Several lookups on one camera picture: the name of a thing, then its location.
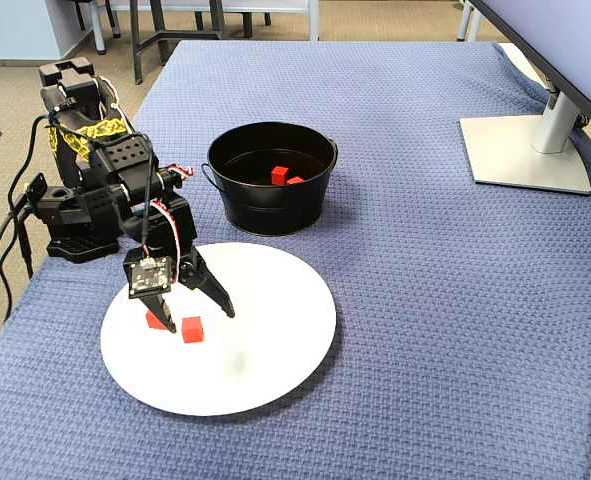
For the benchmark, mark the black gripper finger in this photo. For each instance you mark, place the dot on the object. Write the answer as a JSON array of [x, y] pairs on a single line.
[[161, 310], [217, 295]]

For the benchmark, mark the red cube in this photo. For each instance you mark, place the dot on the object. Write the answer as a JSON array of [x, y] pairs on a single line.
[[192, 331], [296, 180], [151, 321], [279, 176]]

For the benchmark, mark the white round plate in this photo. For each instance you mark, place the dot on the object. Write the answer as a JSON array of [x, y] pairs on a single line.
[[255, 370]]

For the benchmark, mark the black metal bucket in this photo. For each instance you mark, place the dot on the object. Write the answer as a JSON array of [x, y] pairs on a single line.
[[275, 210]]

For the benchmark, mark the blue woven tablecloth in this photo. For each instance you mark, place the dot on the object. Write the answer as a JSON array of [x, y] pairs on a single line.
[[425, 300]]

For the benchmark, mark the black chair legs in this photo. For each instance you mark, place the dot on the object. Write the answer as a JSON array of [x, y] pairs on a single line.
[[112, 20], [247, 25]]

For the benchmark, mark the computer monitor with silver stand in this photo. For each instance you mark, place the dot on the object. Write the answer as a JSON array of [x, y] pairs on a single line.
[[525, 155]]

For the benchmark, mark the pale grey table legs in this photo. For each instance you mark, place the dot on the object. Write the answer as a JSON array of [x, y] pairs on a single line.
[[474, 25]]

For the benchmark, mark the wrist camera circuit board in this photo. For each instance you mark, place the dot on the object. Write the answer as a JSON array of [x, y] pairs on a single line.
[[150, 277]]

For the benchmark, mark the dark grey metal frame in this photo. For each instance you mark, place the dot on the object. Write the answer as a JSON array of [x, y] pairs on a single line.
[[136, 50]]

